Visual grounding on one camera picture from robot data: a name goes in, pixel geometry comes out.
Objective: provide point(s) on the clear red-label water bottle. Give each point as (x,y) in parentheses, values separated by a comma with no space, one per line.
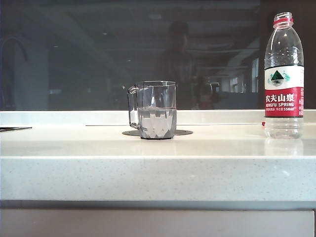
(284,98)

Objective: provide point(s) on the transparent grey faceted mug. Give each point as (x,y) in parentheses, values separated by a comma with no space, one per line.
(158,123)

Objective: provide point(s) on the dark round flat disc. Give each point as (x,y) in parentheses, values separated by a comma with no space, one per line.
(182,132)

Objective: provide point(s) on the flat black sheet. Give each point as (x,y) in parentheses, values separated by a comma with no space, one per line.
(12,128)

